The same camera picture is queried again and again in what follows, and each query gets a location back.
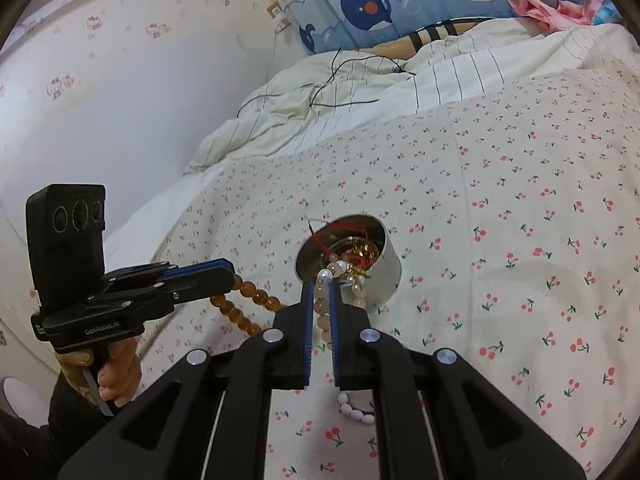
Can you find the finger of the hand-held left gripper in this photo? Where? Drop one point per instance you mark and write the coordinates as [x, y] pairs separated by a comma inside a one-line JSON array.
[[205, 289], [200, 270]]

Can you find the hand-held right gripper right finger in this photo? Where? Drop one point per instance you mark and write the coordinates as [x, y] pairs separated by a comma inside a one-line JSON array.
[[336, 340]]

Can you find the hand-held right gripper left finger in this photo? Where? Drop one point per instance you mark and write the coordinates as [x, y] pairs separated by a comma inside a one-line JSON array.
[[308, 340]]

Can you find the round silver tin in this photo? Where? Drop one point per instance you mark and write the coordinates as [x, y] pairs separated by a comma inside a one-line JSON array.
[[385, 270]]

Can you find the person's left forearm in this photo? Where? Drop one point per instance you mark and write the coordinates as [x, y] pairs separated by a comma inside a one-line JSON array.
[[45, 440]]

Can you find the person's left hand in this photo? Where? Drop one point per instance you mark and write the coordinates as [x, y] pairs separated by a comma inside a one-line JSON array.
[[117, 380]]

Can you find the white mattress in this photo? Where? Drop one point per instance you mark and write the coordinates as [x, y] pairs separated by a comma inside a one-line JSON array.
[[160, 210]]

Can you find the white round object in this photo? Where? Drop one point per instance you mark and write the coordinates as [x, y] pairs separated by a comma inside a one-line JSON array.
[[22, 402]]

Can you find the cherry print bed sheet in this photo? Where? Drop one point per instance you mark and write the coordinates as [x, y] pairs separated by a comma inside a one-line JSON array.
[[500, 210]]

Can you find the white striped duvet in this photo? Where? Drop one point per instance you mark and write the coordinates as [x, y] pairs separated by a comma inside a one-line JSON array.
[[350, 105]]

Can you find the blue whale print curtain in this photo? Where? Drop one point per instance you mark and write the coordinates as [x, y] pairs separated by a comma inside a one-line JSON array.
[[370, 5]]

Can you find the striped pillow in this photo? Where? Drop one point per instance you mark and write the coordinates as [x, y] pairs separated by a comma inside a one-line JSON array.
[[435, 32]]

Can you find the pink cloth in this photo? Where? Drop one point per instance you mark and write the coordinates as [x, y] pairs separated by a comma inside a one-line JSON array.
[[530, 10]]

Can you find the light blue cloth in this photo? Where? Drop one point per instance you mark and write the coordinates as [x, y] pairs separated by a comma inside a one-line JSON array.
[[607, 12]]

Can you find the white wall socket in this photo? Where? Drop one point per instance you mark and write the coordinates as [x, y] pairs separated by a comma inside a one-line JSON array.
[[279, 16]]

